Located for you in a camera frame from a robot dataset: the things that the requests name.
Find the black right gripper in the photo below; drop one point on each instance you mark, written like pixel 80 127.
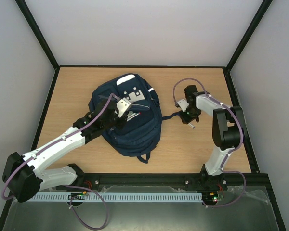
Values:
pixel 187 118

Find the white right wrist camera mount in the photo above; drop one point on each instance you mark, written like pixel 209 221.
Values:
pixel 182 104

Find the black aluminium frame rail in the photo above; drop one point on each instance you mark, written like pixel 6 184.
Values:
pixel 144 179

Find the light blue slotted cable duct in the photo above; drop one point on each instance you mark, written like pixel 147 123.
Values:
pixel 118 197

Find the navy blue student backpack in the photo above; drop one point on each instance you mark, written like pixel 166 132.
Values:
pixel 141 134

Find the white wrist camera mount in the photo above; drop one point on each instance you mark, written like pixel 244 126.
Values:
pixel 182 104
pixel 123 105

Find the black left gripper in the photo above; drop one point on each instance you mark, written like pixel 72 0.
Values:
pixel 120 125

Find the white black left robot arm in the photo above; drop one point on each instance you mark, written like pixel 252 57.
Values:
pixel 38 160

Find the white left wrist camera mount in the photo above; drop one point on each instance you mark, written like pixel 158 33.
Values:
pixel 123 105

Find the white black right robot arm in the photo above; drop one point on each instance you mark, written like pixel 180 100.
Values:
pixel 228 131

